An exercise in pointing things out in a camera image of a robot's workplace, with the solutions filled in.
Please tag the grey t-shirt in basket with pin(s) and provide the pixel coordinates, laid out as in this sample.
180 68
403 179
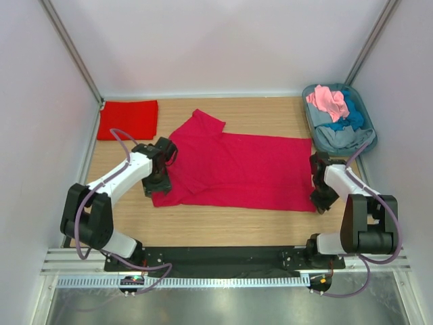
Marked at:
332 140

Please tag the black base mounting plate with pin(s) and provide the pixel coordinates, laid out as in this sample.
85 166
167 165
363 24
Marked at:
239 261

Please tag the aluminium front rail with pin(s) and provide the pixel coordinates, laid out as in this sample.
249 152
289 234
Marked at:
65 261

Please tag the folded red t-shirt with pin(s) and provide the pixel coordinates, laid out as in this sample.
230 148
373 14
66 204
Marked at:
138 119

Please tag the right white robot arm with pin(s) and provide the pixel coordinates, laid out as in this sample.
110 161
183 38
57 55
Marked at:
369 227

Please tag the pink t-shirt in basket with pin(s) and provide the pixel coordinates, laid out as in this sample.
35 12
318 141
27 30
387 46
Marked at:
331 102

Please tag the slotted cable duct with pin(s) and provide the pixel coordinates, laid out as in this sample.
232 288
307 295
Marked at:
124 281

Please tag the right aluminium frame post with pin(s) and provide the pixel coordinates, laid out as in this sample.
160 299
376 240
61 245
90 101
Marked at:
374 36

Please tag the aluminium frame post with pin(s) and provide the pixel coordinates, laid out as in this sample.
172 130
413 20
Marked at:
374 36
66 39

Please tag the magenta t-shirt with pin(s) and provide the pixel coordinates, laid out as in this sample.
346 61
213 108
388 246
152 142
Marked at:
216 168

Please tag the blue t-shirt in basket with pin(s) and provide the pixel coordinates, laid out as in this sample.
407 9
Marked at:
354 119

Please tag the left aluminium frame post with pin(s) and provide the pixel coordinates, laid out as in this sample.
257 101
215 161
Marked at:
66 39

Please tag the teal plastic laundry basket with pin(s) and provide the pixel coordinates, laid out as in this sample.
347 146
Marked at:
356 98

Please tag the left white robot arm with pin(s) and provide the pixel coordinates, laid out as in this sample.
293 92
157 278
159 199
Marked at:
88 211

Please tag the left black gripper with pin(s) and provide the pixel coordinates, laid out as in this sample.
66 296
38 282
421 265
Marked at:
164 185

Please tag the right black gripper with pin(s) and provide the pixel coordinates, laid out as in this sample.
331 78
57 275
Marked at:
322 205

